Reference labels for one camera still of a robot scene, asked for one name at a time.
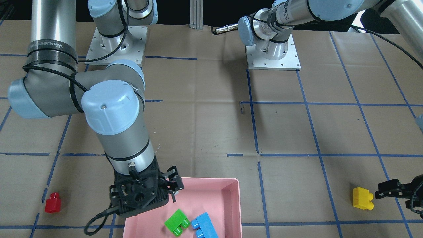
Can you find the yellow toy block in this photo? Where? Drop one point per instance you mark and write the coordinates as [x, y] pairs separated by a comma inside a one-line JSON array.
[[362, 199]]

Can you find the green toy block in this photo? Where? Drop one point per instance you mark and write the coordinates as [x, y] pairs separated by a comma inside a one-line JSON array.
[[177, 223]]

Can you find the pink plastic box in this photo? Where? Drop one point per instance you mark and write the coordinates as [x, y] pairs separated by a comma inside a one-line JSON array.
[[219, 197]]

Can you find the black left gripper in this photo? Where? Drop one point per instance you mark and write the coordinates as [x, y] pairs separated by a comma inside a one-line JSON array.
[[417, 187]]

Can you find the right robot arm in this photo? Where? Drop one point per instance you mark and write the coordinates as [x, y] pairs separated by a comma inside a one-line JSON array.
[[111, 99]]

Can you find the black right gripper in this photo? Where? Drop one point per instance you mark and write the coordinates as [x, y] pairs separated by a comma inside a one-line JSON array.
[[174, 183]]

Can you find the red toy block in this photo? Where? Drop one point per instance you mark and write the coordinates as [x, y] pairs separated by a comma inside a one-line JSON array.
[[53, 203]]

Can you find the aluminium frame post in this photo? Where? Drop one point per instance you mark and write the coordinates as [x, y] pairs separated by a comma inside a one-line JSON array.
[[196, 14]]

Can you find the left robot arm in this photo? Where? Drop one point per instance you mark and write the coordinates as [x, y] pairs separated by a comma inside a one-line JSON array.
[[269, 30]]

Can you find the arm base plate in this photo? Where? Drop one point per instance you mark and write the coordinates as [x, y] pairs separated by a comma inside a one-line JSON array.
[[133, 47], [268, 55]]

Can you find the blue toy block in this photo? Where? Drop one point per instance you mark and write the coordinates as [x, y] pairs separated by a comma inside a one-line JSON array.
[[203, 227]]

